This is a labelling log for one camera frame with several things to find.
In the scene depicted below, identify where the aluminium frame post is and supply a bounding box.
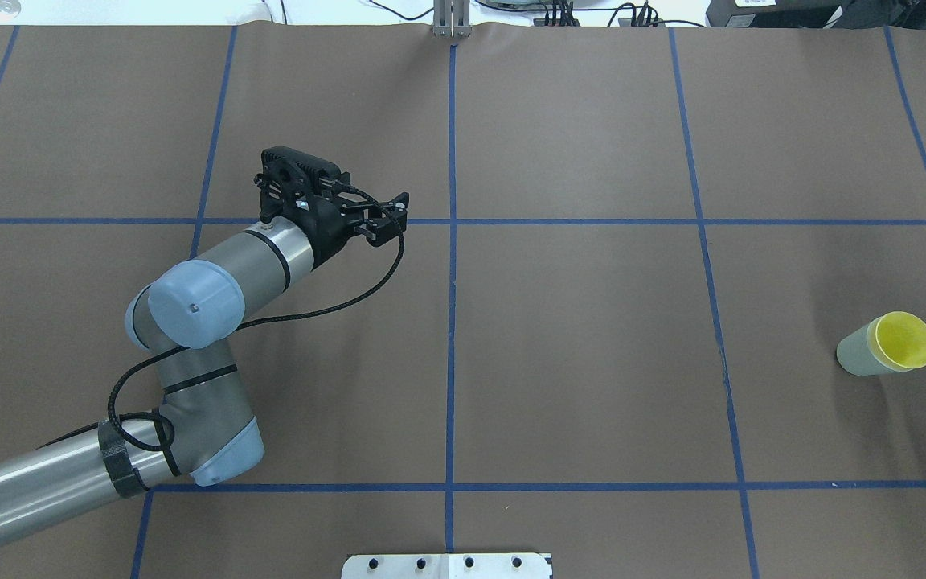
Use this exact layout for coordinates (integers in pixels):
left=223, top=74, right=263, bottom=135
left=431, top=0, right=473, bottom=38

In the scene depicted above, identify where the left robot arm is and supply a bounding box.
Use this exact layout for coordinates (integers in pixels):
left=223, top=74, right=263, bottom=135
left=0, top=186, right=409, bottom=547

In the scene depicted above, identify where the green plastic cup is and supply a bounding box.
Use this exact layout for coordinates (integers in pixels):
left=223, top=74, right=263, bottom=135
left=835, top=318, right=896, bottom=376

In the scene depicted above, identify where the yellow plastic cup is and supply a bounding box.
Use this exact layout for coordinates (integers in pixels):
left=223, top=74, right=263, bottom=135
left=868, top=311, right=926, bottom=372

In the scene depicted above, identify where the black box with label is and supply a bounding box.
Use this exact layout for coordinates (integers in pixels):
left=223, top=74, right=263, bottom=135
left=706, top=1, right=842, bottom=29

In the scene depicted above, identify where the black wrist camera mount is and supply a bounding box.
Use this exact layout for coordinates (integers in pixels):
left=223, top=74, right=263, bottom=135
left=253, top=146, right=342, bottom=224

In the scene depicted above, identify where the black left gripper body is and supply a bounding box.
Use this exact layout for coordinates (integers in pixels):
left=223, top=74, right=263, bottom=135
left=290, top=197, right=367, bottom=270

